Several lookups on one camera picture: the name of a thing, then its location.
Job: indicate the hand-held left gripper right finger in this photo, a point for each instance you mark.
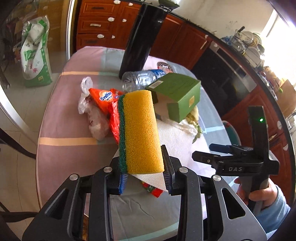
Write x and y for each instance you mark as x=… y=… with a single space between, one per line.
x=166 y=183

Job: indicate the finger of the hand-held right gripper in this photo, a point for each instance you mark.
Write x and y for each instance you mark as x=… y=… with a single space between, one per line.
x=203 y=157
x=215 y=146

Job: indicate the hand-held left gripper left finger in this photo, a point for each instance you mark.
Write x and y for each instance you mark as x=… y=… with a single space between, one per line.
x=123 y=183

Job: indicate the teal trash bin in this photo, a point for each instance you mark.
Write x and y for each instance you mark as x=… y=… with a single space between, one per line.
x=232 y=136

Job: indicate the green corn husk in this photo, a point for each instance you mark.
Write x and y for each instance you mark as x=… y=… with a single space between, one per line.
x=194 y=115

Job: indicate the yellow green scouring sponge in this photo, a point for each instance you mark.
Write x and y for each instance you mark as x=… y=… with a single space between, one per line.
x=138 y=129

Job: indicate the orange snack packet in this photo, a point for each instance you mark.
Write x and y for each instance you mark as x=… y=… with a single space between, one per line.
x=104 y=99

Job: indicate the person's right forearm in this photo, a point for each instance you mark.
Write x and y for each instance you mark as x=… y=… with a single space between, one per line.
x=275 y=213

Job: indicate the person's right hand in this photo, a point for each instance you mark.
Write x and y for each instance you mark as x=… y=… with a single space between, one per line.
x=263 y=195

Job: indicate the red printed wrapper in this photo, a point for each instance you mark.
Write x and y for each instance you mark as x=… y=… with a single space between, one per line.
x=152 y=188

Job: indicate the small red tag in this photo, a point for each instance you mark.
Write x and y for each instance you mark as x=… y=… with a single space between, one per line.
x=227 y=124

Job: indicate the white embossed paper towel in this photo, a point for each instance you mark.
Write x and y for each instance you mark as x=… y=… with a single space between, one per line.
x=175 y=143

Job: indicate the green cardboard box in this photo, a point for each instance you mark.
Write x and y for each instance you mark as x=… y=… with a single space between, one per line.
x=182 y=97

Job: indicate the clear plastic bag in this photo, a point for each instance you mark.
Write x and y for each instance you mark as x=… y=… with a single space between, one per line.
x=97 y=120

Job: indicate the black built-in oven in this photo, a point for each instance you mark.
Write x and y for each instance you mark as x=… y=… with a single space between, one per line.
x=219 y=76

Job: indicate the bread in clear packet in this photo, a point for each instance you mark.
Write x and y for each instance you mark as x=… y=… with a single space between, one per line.
x=165 y=66

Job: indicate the metal dish rack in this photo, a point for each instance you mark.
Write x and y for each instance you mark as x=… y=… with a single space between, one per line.
x=249 y=44

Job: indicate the clear plastic water bottle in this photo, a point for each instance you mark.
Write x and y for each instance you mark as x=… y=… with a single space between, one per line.
x=138 y=78

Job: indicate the wooden kitchen cabinet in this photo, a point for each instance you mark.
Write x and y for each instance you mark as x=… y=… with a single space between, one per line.
x=180 y=39

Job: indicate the dark wooden chair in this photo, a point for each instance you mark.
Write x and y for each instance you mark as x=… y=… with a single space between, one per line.
x=13 y=143

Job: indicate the tall black cylinder container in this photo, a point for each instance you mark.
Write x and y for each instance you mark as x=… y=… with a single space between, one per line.
x=141 y=41

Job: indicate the green white sack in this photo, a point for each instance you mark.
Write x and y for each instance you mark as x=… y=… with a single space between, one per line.
x=34 y=58

